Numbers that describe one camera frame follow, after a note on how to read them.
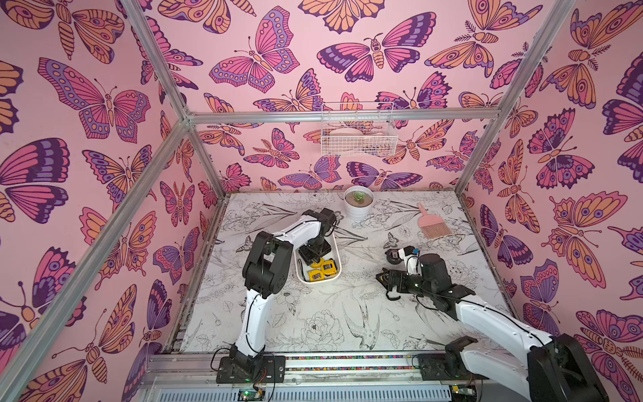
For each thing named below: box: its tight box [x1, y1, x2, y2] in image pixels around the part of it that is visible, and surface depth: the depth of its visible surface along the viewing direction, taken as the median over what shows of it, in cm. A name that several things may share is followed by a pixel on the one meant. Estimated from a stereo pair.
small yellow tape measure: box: [308, 269, 325, 283], surface depth 93 cm
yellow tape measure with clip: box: [321, 257, 338, 277], surface depth 94 cm
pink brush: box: [416, 201, 452, 239], surface depth 111 cm
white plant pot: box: [343, 185, 376, 220], surface depth 106 cm
